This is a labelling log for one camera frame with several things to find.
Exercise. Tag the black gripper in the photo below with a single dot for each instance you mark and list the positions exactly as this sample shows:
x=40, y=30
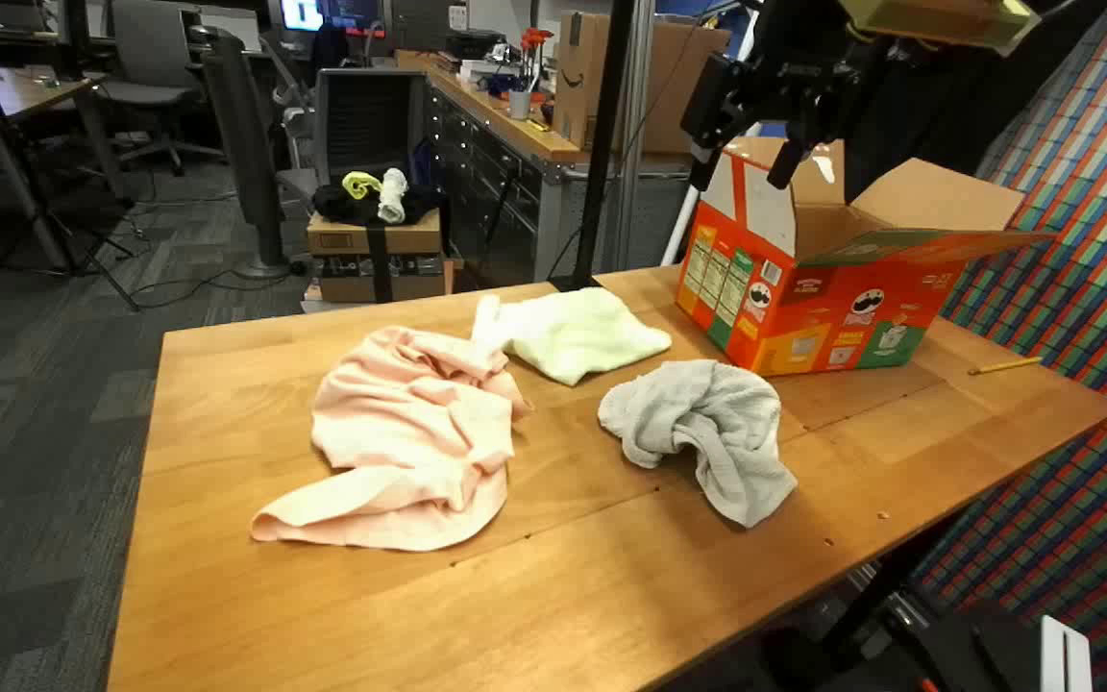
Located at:
x=757, y=83

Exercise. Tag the peach t-shirt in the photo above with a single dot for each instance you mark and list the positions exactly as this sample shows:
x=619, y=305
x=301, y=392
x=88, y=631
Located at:
x=413, y=434

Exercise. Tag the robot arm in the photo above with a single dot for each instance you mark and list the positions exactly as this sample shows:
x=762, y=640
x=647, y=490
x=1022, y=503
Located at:
x=952, y=91

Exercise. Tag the large plain cardboard box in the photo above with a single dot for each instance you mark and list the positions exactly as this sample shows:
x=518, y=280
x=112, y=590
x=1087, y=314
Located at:
x=675, y=78

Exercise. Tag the orange Pringles cardboard box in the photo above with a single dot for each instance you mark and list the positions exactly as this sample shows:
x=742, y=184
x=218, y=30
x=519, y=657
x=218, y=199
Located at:
x=807, y=310

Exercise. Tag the small brown cardboard box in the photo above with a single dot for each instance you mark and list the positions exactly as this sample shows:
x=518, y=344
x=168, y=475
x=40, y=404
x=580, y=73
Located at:
x=373, y=253

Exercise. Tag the black vertical pole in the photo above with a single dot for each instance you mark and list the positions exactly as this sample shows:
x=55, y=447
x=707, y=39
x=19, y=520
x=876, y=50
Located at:
x=605, y=141

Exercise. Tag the workbench with drawers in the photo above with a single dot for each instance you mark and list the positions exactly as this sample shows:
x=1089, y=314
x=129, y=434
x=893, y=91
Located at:
x=501, y=167

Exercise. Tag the light green cloth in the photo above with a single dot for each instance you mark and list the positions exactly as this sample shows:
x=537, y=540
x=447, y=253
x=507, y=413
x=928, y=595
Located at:
x=575, y=334

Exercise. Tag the grey towel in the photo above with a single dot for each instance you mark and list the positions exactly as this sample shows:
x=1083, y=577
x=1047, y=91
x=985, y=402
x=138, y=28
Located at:
x=725, y=434

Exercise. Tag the yellow pencil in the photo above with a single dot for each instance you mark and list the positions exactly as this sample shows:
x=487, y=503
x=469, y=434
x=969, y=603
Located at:
x=1005, y=367

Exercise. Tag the white small item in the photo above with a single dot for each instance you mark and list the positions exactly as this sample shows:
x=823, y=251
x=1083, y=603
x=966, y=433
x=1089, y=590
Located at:
x=392, y=193

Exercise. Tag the yellow-green small item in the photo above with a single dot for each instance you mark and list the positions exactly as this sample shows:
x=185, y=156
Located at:
x=358, y=184

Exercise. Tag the multicolour patterned backdrop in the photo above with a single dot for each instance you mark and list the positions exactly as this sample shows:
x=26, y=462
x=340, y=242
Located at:
x=1076, y=422

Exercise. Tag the black garment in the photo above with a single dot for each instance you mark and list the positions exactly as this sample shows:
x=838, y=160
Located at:
x=334, y=199

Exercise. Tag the grey tower column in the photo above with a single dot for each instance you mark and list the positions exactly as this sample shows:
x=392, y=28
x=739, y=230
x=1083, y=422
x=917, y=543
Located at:
x=246, y=156

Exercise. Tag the white bar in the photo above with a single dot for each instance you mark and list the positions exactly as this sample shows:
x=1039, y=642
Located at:
x=1067, y=654

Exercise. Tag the grey office chair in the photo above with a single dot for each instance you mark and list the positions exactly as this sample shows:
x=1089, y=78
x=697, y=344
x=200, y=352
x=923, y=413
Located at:
x=150, y=78

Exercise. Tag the black tripod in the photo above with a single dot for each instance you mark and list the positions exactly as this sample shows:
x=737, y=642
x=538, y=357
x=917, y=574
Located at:
x=15, y=167

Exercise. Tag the wooden office desk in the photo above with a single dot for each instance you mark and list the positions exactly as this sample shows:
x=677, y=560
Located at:
x=1, y=96

